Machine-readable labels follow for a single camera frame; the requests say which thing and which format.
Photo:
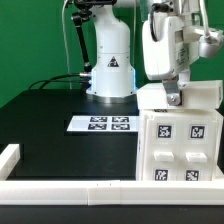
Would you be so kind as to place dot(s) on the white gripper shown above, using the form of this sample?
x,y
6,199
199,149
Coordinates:
x,y
166,57

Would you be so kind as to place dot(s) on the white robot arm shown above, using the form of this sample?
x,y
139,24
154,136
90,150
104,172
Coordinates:
x,y
113,77

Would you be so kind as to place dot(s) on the flat white panel with tags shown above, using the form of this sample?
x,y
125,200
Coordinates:
x,y
103,124

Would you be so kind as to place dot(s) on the white cabinet body box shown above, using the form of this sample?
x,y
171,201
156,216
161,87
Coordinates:
x,y
178,116

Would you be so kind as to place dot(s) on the white block with tags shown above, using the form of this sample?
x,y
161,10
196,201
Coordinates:
x,y
194,95

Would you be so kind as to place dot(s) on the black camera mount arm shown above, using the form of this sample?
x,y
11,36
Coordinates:
x,y
83,15

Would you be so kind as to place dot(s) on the white cabinet door with knob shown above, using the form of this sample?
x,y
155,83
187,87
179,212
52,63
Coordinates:
x,y
160,156

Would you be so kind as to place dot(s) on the white U-shaped fence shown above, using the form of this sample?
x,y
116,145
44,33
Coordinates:
x,y
103,192

